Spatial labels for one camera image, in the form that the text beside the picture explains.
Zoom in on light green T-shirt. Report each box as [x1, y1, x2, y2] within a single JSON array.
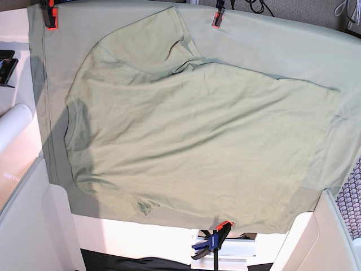
[[65, 8, 339, 233]]

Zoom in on blue orange bar clamp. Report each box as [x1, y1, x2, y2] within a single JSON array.
[[191, 221, 234, 271]]

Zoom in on orange black clamp top middle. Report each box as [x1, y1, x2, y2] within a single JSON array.
[[212, 0, 225, 28]]

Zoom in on orange black clamp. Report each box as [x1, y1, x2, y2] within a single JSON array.
[[212, 0, 225, 28], [39, 0, 58, 30]]

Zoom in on pale green table cloth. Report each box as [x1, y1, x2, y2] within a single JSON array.
[[28, 1, 360, 229]]

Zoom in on black cloth under table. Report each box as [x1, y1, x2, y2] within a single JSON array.
[[81, 249, 191, 271]]

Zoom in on white cylindrical tube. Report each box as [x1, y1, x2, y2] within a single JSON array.
[[1, 103, 33, 153]]

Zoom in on orange black clamp top left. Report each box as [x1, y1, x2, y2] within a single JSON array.
[[39, 0, 58, 30]]

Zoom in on black mesh fabric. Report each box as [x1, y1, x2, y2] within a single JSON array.
[[336, 159, 361, 240]]

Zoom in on black tablet device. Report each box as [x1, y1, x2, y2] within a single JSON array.
[[0, 50, 19, 87]]

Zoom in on black cables on wall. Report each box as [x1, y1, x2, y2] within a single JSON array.
[[228, 0, 274, 17]]

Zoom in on grey looped cord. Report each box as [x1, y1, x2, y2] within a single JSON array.
[[333, 0, 361, 30]]

